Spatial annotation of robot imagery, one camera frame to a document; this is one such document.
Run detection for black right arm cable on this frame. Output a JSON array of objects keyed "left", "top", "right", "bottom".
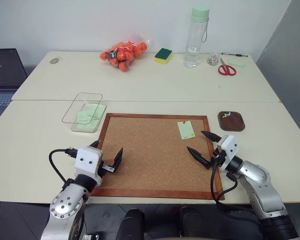
[{"left": 209, "top": 156, "right": 265, "bottom": 229}]

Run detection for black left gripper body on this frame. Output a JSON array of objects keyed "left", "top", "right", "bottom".
[{"left": 97, "top": 155, "right": 116, "bottom": 179}]

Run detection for small jar of colourful pins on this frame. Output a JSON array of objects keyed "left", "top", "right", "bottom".
[{"left": 206, "top": 54, "right": 221, "bottom": 67}]

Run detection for clear bottle with green lid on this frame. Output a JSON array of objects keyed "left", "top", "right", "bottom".
[{"left": 184, "top": 6, "right": 211, "bottom": 69}]

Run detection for red-handled scissors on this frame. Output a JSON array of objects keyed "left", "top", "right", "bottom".
[{"left": 217, "top": 57, "right": 238, "bottom": 77}]

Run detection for pale green paper note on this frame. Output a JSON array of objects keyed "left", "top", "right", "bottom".
[
  {"left": 75, "top": 109, "right": 101, "bottom": 125},
  {"left": 177, "top": 120, "right": 196, "bottom": 140},
  {"left": 88, "top": 103, "right": 107, "bottom": 120}
]

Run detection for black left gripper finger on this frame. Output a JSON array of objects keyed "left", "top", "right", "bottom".
[
  {"left": 111, "top": 147, "right": 124, "bottom": 173},
  {"left": 88, "top": 140, "right": 102, "bottom": 151}
]

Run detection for green sticky note pad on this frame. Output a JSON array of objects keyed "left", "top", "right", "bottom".
[{"left": 229, "top": 58, "right": 246, "bottom": 68}]

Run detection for grey partition panel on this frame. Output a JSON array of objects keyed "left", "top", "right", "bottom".
[{"left": 255, "top": 0, "right": 300, "bottom": 146}]

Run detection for clear plastic container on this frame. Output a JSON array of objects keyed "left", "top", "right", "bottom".
[{"left": 62, "top": 92, "right": 108, "bottom": 134}]

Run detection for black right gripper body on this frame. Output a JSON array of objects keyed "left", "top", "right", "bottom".
[{"left": 209, "top": 147, "right": 227, "bottom": 166}]

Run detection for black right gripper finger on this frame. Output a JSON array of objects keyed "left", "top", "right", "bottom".
[
  {"left": 186, "top": 146, "right": 213, "bottom": 171},
  {"left": 200, "top": 130, "right": 223, "bottom": 143}
]

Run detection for dark brown wooden tray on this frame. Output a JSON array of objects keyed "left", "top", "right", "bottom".
[{"left": 217, "top": 110, "right": 246, "bottom": 132}]

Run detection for wood-framed cork board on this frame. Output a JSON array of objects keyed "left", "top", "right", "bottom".
[{"left": 89, "top": 112, "right": 226, "bottom": 201}]

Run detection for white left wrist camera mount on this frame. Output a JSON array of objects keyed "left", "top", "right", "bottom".
[{"left": 74, "top": 146, "right": 104, "bottom": 187}]

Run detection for plastic bag of oranges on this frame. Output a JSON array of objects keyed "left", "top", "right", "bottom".
[{"left": 99, "top": 31, "right": 153, "bottom": 73}]

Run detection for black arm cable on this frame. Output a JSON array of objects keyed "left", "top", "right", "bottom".
[
  {"left": 48, "top": 147, "right": 79, "bottom": 187},
  {"left": 209, "top": 156, "right": 265, "bottom": 229}
]

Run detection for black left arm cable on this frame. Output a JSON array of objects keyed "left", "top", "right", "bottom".
[{"left": 48, "top": 147, "right": 79, "bottom": 187}]

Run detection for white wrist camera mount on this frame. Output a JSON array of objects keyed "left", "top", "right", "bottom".
[
  {"left": 74, "top": 146, "right": 104, "bottom": 187},
  {"left": 217, "top": 134, "right": 240, "bottom": 172}
]

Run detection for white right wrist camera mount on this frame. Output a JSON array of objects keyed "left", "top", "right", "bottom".
[{"left": 217, "top": 134, "right": 240, "bottom": 172}]

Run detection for black pen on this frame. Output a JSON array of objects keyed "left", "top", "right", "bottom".
[{"left": 220, "top": 52, "right": 249, "bottom": 58}]

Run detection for open laptop computer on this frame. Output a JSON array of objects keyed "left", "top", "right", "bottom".
[{"left": 0, "top": 48, "right": 29, "bottom": 126}]

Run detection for yellow and green sponge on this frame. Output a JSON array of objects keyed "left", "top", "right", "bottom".
[{"left": 153, "top": 47, "right": 173, "bottom": 66}]

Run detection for dark rounded shape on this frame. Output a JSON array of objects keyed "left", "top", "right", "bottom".
[
  {"left": 115, "top": 208, "right": 146, "bottom": 240},
  {"left": 178, "top": 205, "right": 204, "bottom": 237}
]

